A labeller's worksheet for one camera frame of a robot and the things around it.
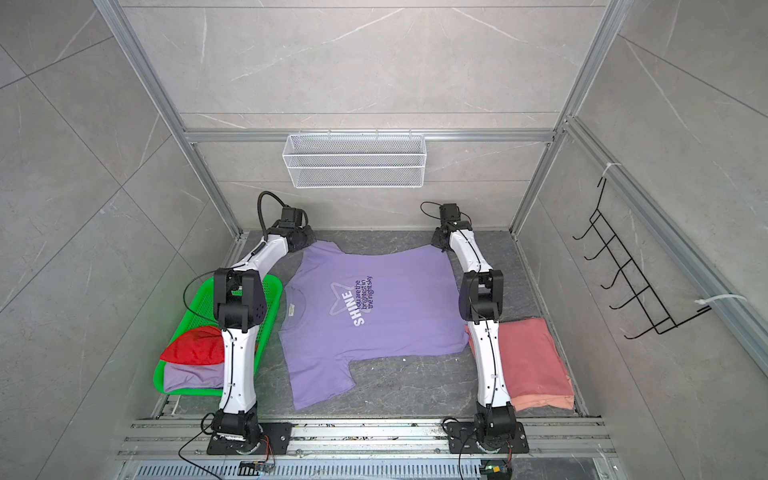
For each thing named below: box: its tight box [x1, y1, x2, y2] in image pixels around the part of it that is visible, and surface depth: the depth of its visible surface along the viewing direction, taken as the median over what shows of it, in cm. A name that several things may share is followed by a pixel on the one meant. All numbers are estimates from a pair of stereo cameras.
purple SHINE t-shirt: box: [279, 241, 470, 410], surface depth 98 cm
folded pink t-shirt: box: [464, 318, 575, 412], surface depth 81 cm
